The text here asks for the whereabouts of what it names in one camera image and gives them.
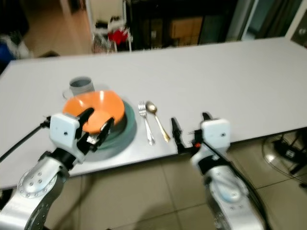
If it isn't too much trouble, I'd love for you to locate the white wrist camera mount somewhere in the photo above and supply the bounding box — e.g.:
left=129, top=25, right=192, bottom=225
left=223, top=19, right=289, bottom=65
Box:
left=199, top=118, right=231, bottom=161
left=50, top=113, right=83, bottom=155

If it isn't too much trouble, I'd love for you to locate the green plate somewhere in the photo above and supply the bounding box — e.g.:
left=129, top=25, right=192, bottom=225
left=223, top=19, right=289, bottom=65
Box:
left=83, top=101, right=136, bottom=150

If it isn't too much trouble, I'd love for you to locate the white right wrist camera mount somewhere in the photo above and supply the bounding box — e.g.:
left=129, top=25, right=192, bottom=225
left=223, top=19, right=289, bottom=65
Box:
left=199, top=118, right=231, bottom=161

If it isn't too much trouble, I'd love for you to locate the red item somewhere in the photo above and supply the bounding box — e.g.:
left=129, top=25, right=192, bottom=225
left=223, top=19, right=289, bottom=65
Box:
left=108, top=29, right=130, bottom=46

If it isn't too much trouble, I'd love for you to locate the white metal rack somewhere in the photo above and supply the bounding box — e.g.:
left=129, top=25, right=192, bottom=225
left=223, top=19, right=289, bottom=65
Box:
left=85, top=0, right=133, bottom=53

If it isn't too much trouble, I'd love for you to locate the black table leg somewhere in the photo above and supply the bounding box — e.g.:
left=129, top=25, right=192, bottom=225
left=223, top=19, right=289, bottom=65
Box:
left=0, top=189, right=13, bottom=211

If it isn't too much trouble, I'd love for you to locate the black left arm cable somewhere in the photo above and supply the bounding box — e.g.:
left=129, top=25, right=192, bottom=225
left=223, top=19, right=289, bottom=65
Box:
left=0, top=119, right=53, bottom=163

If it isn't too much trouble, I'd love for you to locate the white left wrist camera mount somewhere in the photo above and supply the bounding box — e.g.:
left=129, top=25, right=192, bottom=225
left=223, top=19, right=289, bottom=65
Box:
left=50, top=113, right=83, bottom=155

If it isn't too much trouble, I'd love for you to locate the gold spoon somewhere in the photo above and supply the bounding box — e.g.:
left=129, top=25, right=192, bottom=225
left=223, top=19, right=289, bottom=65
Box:
left=146, top=101, right=172, bottom=143

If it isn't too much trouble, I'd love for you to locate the black cabinet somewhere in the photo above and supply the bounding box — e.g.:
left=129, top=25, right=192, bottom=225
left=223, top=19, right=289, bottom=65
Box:
left=127, top=0, right=245, bottom=51

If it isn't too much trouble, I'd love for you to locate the grey mug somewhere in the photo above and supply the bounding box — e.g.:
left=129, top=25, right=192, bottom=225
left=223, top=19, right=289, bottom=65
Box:
left=62, top=76, right=95, bottom=99

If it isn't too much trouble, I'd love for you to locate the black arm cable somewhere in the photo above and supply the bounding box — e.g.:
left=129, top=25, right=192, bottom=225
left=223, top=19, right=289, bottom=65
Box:
left=213, top=140, right=272, bottom=230
left=0, top=119, right=53, bottom=163

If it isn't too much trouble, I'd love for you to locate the blue item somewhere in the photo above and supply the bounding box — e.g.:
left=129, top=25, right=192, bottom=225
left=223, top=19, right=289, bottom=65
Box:
left=0, top=41, right=25, bottom=69

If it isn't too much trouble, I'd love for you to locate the orange bowl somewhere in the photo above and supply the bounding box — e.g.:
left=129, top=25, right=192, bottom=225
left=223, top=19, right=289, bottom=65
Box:
left=62, top=90, right=124, bottom=134

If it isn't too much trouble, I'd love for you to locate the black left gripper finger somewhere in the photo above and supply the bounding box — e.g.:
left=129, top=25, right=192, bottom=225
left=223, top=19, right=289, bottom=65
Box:
left=77, top=108, right=94, bottom=127
left=98, top=117, right=116, bottom=143

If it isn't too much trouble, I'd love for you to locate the brown cardboard box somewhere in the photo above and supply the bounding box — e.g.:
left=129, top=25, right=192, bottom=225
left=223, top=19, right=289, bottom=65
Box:
left=169, top=18, right=203, bottom=46

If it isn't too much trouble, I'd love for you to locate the silver fork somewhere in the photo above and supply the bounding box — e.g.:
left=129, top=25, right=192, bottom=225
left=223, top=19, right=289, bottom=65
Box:
left=138, top=101, right=156, bottom=146

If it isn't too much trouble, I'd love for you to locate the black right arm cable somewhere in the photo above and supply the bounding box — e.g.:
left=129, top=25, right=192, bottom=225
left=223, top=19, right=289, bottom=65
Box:
left=213, top=140, right=272, bottom=230

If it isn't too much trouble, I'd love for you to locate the black power strip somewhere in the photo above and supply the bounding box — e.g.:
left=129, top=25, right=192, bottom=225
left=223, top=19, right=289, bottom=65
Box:
left=270, top=138, right=307, bottom=176

